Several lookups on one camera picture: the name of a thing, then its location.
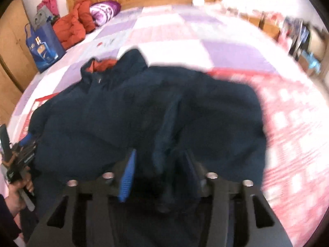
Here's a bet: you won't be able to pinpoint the purple patchwork bed quilt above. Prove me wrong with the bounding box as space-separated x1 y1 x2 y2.
5 1 329 247

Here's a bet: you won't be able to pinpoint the purple white pillow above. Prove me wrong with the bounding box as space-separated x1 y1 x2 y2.
89 0 122 27

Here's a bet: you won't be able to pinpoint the teal plastic item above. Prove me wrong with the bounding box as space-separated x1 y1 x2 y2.
301 51 322 73

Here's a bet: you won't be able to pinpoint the navy padded jacket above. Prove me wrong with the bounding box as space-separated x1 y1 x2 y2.
27 48 268 247

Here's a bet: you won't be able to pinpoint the grey clothes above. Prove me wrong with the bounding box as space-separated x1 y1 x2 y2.
32 6 53 29

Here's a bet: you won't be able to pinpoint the orange padded jacket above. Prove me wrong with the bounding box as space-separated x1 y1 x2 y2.
53 0 97 50

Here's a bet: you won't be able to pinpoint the blue shopping bag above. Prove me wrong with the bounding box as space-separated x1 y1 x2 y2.
25 22 66 73

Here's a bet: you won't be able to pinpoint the pink clothes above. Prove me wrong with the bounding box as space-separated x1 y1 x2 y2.
37 0 58 16

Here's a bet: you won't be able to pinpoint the red checkered mat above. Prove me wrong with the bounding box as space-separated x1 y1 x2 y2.
33 68 327 245

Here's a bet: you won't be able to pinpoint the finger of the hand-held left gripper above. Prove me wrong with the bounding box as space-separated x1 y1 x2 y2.
20 133 34 148

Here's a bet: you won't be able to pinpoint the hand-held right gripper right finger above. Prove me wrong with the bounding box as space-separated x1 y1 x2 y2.
180 150 293 247

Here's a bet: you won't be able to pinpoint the wooden wardrobe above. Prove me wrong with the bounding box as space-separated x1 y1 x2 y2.
0 0 39 124

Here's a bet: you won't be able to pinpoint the person's left forearm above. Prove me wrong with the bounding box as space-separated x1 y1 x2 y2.
0 194 23 243

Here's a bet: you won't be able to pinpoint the person's left hand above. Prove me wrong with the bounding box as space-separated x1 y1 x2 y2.
7 177 35 213

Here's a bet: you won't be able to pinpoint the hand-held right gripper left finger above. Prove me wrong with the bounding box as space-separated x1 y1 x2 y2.
27 148 137 247

